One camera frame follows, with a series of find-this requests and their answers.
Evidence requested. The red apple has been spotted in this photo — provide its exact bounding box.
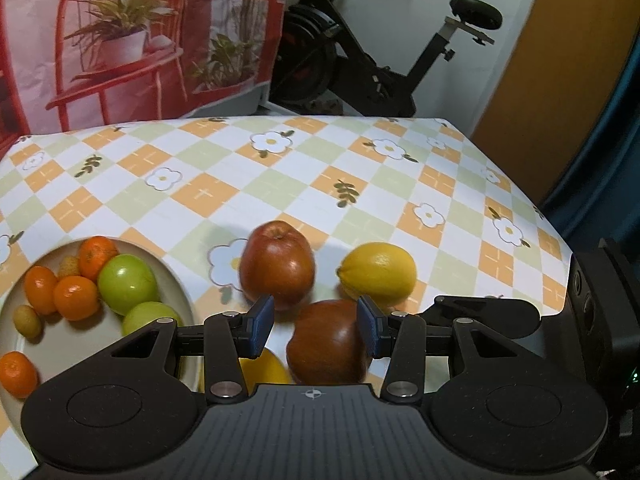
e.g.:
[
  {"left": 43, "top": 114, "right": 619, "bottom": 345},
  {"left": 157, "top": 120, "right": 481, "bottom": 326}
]
[
  {"left": 286, "top": 300, "right": 373, "bottom": 386},
  {"left": 239, "top": 220, "right": 317, "bottom": 311}
]

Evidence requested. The black exercise bike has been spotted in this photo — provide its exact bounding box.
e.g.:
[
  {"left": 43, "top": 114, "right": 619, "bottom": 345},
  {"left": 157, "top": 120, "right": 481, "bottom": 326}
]
[{"left": 270, "top": 0, "right": 503, "bottom": 118}]

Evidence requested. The printed pink backdrop cloth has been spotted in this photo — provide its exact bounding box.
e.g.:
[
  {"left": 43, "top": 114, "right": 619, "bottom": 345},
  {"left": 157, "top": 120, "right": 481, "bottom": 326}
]
[{"left": 0, "top": 0, "right": 296, "bottom": 136}]

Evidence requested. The small orange mandarin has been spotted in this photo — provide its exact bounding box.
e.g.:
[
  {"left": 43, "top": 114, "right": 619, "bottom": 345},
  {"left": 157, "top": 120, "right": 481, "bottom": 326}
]
[
  {"left": 0, "top": 351, "right": 39, "bottom": 399},
  {"left": 24, "top": 266, "right": 58, "bottom": 316},
  {"left": 53, "top": 276, "right": 101, "bottom": 322},
  {"left": 78, "top": 236, "right": 120, "bottom": 281}
]

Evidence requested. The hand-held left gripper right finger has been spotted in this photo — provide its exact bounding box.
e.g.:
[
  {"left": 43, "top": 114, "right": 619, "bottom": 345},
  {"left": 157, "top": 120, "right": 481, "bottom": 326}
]
[{"left": 356, "top": 295, "right": 531, "bottom": 403}]

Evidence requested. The green apple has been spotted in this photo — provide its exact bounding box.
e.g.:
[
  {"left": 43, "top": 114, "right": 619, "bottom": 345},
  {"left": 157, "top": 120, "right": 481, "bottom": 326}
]
[
  {"left": 97, "top": 254, "right": 158, "bottom": 317},
  {"left": 122, "top": 301, "right": 183, "bottom": 338}
]

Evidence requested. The checkered floral tablecloth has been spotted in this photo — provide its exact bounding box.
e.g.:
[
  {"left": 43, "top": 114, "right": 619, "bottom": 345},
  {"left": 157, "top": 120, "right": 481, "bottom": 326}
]
[{"left": 0, "top": 116, "right": 573, "bottom": 461}]

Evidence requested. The yellow lemon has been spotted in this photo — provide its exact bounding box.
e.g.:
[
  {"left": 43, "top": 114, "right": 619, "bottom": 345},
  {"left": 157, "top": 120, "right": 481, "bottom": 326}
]
[
  {"left": 239, "top": 347, "right": 292, "bottom": 386},
  {"left": 336, "top": 242, "right": 418, "bottom": 309}
]

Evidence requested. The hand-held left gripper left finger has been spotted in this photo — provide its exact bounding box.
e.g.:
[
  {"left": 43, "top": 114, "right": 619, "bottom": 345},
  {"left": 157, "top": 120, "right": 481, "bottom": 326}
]
[{"left": 102, "top": 295, "right": 276, "bottom": 403}]

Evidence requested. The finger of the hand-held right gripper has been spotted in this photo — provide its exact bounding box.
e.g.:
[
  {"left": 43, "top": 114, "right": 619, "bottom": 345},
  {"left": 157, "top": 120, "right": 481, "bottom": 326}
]
[{"left": 434, "top": 296, "right": 542, "bottom": 341}]

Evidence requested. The brown wooden door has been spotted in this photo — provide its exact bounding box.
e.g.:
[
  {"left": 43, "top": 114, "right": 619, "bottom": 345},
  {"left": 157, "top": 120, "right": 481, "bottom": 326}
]
[{"left": 470, "top": 0, "right": 640, "bottom": 211}]

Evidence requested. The dark teal cloth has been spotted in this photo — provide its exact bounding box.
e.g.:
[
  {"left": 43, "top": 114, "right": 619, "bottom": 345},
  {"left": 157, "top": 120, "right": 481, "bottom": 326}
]
[{"left": 542, "top": 35, "right": 640, "bottom": 256}]

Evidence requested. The grey low cabinet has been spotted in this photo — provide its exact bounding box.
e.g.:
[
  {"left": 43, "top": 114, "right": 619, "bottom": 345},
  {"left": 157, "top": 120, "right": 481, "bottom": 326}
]
[{"left": 185, "top": 85, "right": 271, "bottom": 121}]

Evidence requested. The beige round plate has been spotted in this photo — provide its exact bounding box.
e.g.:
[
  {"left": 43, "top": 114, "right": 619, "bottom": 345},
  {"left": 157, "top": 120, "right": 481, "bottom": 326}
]
[{"left": 0, "top": 236, "right": 197, "bottom": 428}]

